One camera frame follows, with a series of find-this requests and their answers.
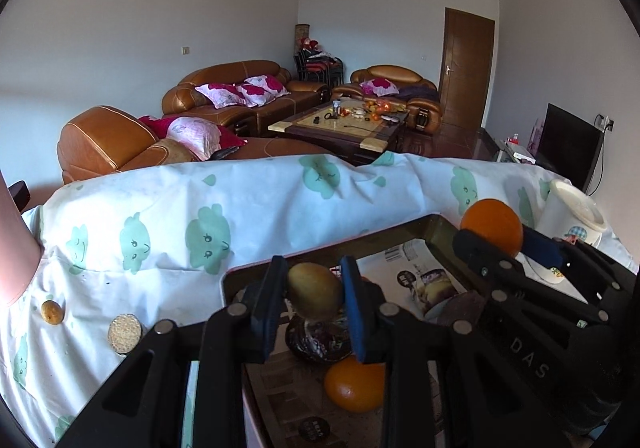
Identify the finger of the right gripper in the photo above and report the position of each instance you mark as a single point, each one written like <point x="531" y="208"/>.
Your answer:
<point x="486" y="260"/>
<point x="544" y="251"/>

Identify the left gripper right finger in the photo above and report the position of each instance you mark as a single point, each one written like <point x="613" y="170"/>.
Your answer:
<point x="464" y="358"/>

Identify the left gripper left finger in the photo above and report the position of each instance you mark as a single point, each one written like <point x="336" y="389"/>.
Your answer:
<point x="142" y="403"/>

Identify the large orange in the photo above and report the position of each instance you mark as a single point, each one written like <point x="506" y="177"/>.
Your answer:
<point x="497" y="223"/>

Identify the small jar with lid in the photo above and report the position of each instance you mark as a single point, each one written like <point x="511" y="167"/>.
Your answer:
<point x="124" y="333"/>

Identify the wrinkled brown passion fruit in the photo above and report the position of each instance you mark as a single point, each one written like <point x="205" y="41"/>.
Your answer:
<point x="318" y="343"/>

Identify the small tan longan fruit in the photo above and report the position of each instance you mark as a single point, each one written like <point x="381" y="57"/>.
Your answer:
<point x="52" y="312"/>

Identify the dark purple round fruit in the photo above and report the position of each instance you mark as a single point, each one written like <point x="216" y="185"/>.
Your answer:
<point x="465" y="306"/>

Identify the white cartoon pig mug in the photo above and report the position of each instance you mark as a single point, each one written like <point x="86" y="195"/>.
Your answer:
<point x="571" y="215"/>

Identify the black television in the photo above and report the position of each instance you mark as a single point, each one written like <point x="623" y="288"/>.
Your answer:
<point x="569" y="146"/>

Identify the pink tin box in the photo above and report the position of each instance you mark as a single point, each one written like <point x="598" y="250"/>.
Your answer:
<point x="350" y="317"/>

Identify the printed paper liner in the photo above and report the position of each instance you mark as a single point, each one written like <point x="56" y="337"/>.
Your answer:
<point x="285" y="396"/>

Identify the white green patterned tablecloth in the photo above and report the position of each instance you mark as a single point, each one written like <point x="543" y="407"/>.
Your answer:
<point x="155" y="243"/>

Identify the brown leather armchair far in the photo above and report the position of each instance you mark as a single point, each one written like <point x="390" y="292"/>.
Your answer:
<point x="399" y="87"/>

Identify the brown leather armchair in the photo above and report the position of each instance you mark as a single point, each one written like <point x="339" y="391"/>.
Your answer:
<point x="399" y="87"/>
<point x="105" y="140"/>

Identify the pink electric kettle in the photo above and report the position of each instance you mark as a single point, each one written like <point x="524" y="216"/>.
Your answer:
<point x="20" y="252"/>

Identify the wooden coffee table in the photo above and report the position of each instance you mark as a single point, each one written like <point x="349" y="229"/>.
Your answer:
<point x="353" y="129"/>

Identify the magenta pillow on armchair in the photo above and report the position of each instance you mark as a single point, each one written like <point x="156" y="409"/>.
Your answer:
<point x="379" y="87"/>

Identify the brown wooden door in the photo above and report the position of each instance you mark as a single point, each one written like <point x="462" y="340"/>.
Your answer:
<point x="467" y="53"/>

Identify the stacked dark chairs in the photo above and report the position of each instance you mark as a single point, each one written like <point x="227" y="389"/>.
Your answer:
<point x="319" y="69"/>

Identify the brown leather armchair near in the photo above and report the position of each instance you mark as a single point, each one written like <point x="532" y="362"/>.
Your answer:
<point x="105" y="140"/>

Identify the pink floral pillow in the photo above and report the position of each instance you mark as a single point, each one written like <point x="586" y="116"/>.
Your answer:
<point x="199" y="136"/>

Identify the brown leather long sofa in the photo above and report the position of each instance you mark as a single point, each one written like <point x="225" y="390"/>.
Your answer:
<point x="184" y="100"/>

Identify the magenta white pillow right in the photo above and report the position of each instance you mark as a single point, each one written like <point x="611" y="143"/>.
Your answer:
<point x="261" y="89"/>

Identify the magenta white pillow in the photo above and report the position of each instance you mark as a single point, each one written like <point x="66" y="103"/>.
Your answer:
<point x="261" y="89"/>
<point x="221" y="95"/>

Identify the magenta white pillow left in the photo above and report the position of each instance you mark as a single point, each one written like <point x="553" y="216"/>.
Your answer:
<point x="221" y="95"/>

